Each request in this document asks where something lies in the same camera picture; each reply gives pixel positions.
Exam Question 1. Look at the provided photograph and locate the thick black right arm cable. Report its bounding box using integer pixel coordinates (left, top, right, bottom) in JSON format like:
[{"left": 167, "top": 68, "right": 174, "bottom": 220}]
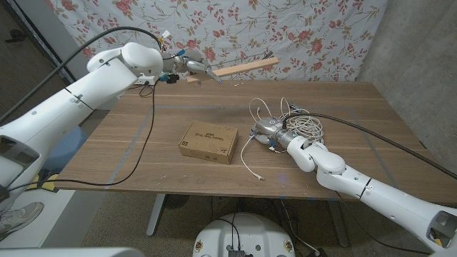
[{"left": 281, "top": 113, "right": 457, "bottom": 179}]

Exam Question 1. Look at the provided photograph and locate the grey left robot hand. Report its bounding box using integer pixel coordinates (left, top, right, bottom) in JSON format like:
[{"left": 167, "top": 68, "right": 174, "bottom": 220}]
[{"left": 162, "top": 49, "right": 223, "bottom": 85}]

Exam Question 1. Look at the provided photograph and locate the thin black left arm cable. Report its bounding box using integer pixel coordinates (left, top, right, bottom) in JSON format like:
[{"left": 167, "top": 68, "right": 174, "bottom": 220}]
[{"left": 5, "top": 80, "right": 158, "bottom": 193}]

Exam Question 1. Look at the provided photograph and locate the grey sneaker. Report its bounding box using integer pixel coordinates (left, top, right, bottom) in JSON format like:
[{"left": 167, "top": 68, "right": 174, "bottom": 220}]
[{"left": 0, "top": 201, "right": 46, "bottom": 235}]

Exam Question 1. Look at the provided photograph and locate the blue chair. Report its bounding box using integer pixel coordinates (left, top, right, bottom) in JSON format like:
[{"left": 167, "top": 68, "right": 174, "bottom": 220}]
[{"left": 42, "top": 124, "right": 89, "bottom": 172}]

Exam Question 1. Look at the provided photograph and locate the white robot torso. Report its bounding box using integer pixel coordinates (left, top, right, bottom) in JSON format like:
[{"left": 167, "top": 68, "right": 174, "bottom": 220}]
[{"left": 192, "top": 212, "right": 296, "bottom": 257}]

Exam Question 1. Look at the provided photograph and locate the black torso cable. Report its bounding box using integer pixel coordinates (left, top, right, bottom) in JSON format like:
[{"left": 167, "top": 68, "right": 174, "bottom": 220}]
[{"left": 214, "top": 212, "right": 242, "bottom": 251}]

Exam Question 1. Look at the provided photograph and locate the white Ethernet cable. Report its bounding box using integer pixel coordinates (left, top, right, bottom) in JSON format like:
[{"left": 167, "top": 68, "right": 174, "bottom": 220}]
[{"left": 239, "top": 96, "right": 325, "bottom": 181}]

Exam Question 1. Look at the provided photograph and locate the wooden bar with metal brackets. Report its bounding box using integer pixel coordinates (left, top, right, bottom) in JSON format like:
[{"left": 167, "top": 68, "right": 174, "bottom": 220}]
[{"left": 186, "top": 51, "right": 280, "bottom": 85}]

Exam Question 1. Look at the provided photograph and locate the black round fan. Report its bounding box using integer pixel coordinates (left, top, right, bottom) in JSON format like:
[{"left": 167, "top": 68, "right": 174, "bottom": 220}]
[{"left": 164, "top": 194, "right": 190, "bottom": 210}]

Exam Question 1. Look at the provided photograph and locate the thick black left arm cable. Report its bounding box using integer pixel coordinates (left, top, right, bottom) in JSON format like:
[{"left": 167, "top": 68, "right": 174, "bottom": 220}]
[{"left": 0, "top": 26, "right": 164, "bottom": 122}]

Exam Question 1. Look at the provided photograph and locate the white power strip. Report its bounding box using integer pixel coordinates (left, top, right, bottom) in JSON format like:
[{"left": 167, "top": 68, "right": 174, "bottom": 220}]
[{"left": 137, "top": 73, "right": 161, "bottom": 86}]

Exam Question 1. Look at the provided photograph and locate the black door handle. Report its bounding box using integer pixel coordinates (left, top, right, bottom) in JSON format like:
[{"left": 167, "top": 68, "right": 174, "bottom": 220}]
[{"left": 5, "top": 29, "right": 28, "bottom": 44}]

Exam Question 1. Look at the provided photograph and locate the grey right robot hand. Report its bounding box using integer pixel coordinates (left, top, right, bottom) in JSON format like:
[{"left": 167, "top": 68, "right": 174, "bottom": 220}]
[{"left": 249, "top": 117, "right": 297, "bottom": 151}]

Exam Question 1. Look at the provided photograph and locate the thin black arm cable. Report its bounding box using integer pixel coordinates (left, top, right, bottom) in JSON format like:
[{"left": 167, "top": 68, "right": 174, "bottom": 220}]
[
  {"left": 335, "top": 191, "right": 431, "bottom": 255},
  {"left": 5, "top": 80, "right": 158, "bottom": 193}
]

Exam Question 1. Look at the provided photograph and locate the grey floor cable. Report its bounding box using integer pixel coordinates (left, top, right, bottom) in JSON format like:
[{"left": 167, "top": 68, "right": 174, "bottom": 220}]
[{"left": 280, "top": 199, "right": 322, "bottom": 256}]

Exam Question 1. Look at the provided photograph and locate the black power cord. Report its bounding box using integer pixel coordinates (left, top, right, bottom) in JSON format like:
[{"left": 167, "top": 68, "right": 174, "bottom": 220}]
[{"left": 137, "top": 84, "right": 154, "bottom": 98}]

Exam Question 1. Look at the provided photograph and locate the yellow black pad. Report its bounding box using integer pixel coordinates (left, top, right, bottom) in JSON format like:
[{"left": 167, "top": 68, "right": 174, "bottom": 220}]
[
  {"left": 41, "top": 173, "right": 60, "bottom": 193},
  {"left": 26, "top": 174, "right": 42, "bottom": 192}
]

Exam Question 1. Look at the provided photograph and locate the white table leg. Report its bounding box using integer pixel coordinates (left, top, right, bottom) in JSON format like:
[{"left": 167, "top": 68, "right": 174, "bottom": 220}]
[
  {"left": 328, "top": 198, "right": 351, "bottom": 248},
  {"left": 146, "top": 193, "right": 167, "bottom": 237}
]

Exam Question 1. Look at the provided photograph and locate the brown cardboard package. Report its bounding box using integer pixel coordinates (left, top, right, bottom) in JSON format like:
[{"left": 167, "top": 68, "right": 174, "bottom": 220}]
[{"left": 178, "top": 120, "right": 239, "bottom": 166}]

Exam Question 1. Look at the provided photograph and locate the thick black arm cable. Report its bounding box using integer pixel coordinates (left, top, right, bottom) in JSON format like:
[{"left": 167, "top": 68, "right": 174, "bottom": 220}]
[
  {"left": 0, "top": 26, "right": 164, "bottom": 122},
  {"left": 281, "top": 113, "right": 457, "bottom": 179}
]

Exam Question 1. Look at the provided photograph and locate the floral backdrop cloth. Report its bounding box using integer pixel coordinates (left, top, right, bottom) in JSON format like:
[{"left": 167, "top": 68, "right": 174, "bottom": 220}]
[{"left": 44, "top": 0, "right": 390, "bottom": 99}]

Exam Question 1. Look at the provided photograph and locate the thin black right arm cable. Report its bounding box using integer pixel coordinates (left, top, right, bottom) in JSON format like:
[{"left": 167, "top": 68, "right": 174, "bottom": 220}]
[{"left": 335, "top": 191, "right": 431, "bottom": 255}]

